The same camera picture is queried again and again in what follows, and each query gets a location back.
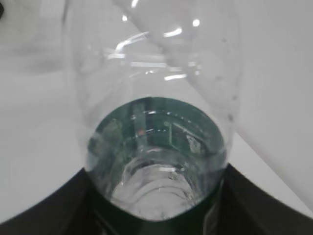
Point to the clear green-label water bottle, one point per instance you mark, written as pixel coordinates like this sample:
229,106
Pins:
156,86

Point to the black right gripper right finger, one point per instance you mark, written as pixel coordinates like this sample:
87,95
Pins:
245,209

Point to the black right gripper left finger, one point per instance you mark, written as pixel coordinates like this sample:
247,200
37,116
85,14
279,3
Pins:
67,211

